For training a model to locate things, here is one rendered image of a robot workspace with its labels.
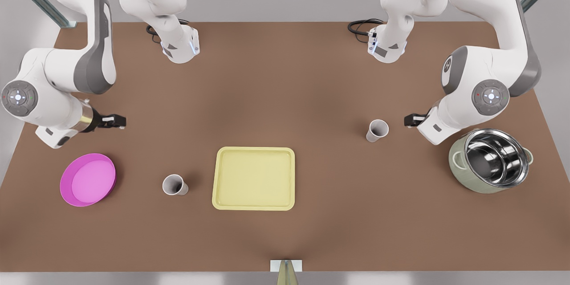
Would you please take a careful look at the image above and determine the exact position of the white IKEA cup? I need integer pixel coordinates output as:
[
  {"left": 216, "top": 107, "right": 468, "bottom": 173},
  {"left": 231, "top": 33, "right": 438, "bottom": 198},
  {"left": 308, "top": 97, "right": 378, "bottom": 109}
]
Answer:
[
  {"left": 366, "top": 119, "right": 389, "bottom": 143},
  {"left": 162, "top": 174, "right": 189, "bottom": 196}
]

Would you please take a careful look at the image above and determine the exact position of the yellow rectangular tray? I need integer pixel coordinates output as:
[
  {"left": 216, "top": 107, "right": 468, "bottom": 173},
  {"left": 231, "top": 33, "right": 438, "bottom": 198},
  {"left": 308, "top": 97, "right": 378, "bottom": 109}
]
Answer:
[{"left": 212, "top": 147, "right": 296, "bottom": 211}]

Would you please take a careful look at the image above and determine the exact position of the pink round plate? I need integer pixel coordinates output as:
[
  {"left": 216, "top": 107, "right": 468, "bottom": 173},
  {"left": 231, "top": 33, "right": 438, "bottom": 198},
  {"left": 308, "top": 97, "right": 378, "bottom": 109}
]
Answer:
[{"left": 60, "top": 153, "right": 117, "bottom": 208}]

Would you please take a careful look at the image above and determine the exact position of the green steel cooking pot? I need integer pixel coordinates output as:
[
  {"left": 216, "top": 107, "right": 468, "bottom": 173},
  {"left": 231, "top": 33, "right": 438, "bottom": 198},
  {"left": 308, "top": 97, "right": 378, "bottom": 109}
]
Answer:
[{"left": 448, "top": 128, "right": 534, "bottom": 195}]

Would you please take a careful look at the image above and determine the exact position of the black cable loop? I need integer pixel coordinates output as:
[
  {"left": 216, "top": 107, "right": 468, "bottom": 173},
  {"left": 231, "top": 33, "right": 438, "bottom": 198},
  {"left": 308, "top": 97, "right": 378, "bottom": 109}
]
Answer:
[
  {"left": 347, "top": 19, "right": 386, "bottom": 43},
  {"left": 146, "top": 19, "right": 190, "bottom": 44}
]

